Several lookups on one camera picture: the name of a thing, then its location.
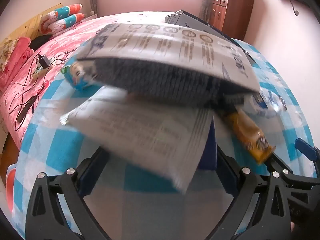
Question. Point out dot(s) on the grey printed cardboard box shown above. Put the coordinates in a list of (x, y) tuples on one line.
[(162, 47)]

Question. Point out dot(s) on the black charger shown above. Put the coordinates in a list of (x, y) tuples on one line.
[(43, 61)]

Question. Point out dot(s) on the blue cartoon snack packet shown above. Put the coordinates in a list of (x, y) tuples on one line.
[(80, 80)]

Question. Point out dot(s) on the floral pillow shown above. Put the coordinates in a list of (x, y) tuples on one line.
[(6, 51)]

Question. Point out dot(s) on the orange plastic chair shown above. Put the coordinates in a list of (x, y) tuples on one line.
[(10, 192)]

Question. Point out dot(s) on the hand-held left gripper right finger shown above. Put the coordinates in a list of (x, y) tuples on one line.
[(208, 155)]

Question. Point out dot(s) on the yellow snack packet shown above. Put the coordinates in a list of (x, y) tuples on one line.
[(250, 135)]

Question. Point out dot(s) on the grey feather-print paper pouch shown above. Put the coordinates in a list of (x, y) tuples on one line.
[(150, 140)]

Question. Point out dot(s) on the brown wooden cabinet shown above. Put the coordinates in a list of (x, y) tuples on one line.
[(235, 12)]

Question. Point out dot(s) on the yellow headboard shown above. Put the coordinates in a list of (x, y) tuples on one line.
[(30, 21)]

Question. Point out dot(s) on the pink folded blankets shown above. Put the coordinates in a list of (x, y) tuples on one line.
[(17, 62)]

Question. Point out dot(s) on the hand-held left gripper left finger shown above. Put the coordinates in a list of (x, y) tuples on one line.
[(86, 172)]

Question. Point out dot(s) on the black cloth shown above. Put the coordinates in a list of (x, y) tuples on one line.
[(40, 41)]

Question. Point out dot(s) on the blue checked tablecloth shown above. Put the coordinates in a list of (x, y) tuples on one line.
[(62, 142)]

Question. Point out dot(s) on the pink printed bed blanket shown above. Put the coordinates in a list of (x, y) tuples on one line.
[(57, 47)]

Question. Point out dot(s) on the white bedside table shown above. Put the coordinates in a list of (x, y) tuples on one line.
[(88, 17)]

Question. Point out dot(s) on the white and blue packet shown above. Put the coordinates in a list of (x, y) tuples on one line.
[(270, 102)]

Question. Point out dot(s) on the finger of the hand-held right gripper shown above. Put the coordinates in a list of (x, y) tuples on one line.
[(300, 183), (306, 150)]

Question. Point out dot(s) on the white power strip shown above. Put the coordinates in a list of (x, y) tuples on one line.
[(38, 72)]

